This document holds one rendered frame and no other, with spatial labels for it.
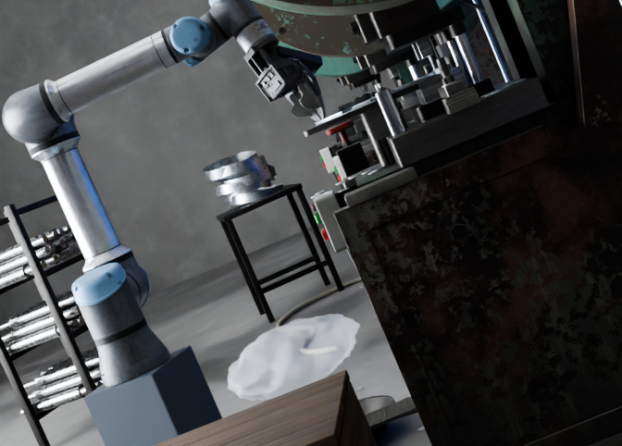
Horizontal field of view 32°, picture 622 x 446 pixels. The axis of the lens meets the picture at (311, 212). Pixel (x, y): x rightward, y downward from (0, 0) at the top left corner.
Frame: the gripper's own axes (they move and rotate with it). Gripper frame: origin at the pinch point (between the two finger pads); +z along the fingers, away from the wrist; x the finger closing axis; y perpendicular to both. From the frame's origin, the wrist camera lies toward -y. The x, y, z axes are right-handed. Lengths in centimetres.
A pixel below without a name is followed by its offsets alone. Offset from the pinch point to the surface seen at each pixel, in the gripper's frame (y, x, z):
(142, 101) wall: -385, -495, -240
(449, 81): 0.9, 32.0, 14.7
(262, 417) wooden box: 56, -4, 46
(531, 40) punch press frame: -9.7, 45.2, 17.9
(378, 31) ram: -1.0, 24.5, -3.3
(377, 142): 3.3, 10.5, 13.4
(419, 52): -9.5, 23.3, 3.6
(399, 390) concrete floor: -42, -77, 58
